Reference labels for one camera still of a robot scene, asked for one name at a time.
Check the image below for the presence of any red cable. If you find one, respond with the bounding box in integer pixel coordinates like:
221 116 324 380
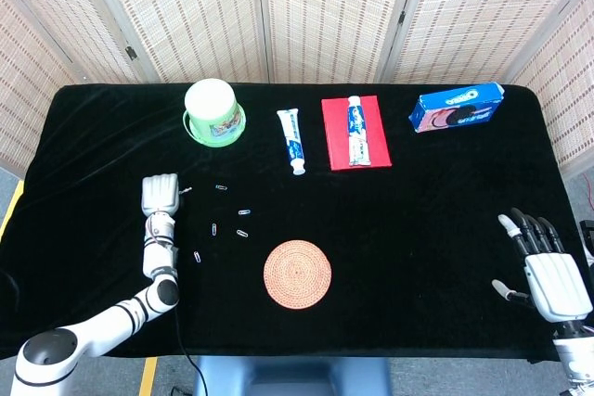
577 168 594 216

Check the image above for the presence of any red notebook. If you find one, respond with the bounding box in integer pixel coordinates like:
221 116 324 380
320 95 394 172

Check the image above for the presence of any green plastic bucket white lid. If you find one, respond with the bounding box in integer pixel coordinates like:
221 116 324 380
182 78 247 148

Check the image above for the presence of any black velvet tablecloth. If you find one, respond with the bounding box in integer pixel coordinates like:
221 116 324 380
0 83 588 363

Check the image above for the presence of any blue white toothpaste tube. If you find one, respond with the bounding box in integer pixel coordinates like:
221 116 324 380
346 95 374 168
276 108 307 177

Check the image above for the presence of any blue Oreo cookie box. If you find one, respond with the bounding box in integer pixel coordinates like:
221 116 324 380
407 81 506 134

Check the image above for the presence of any woven bamboo folding screen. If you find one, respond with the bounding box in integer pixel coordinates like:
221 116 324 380
0 0 594 179

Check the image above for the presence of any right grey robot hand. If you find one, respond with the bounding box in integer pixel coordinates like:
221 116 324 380
491 208 593 323

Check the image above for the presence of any black cable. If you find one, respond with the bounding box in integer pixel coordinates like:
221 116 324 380
174 302 208 396

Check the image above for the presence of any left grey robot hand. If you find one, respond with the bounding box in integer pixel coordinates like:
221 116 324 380
140 173 181 217

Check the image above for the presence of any round woven rattan coaster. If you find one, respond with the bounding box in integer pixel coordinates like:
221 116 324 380
263 239 333 311

